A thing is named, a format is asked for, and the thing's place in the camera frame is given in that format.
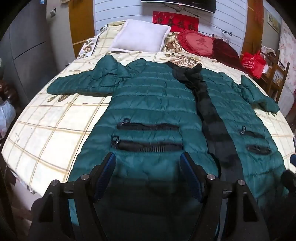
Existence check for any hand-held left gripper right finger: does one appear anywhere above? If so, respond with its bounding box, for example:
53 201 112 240
180 152 271 241

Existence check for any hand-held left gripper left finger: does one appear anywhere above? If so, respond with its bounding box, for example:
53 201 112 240
29 152 116 241

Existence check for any green puffer jacket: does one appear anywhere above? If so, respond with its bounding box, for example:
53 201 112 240
47 55 289 241

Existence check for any bed with floral checked sheet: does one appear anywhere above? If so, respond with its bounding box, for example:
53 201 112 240
1 20 296 195

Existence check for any wooden chair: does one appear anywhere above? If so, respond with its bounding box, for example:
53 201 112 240
260 46 290 103

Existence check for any pink floral curtain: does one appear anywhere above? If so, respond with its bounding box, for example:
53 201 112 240
276 19 296 116

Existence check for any red shopping bag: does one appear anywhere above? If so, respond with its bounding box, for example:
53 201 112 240
240 51 267 79

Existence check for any dark red cushion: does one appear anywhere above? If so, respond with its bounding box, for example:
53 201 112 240
211 38 245 71

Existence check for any red heart-shaped cushion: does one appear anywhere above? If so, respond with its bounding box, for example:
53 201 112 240
176 30 219 57

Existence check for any wooden door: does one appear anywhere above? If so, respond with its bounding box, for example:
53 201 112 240
240 0 265 55
69 0 95 58

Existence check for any white pillow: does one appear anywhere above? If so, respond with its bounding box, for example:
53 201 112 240
109 19 171 53

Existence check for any grey wardrobe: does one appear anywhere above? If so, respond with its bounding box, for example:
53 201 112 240
0 0 58 102

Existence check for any framed wall picture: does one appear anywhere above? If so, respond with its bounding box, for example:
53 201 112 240
267 11 281 32

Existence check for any black wall cable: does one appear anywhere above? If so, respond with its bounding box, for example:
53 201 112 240
199 16 234 37

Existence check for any red wall banner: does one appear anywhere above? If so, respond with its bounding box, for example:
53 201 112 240
153 11 200 32

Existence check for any black wall television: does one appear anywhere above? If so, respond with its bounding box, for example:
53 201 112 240
141 0 216 14

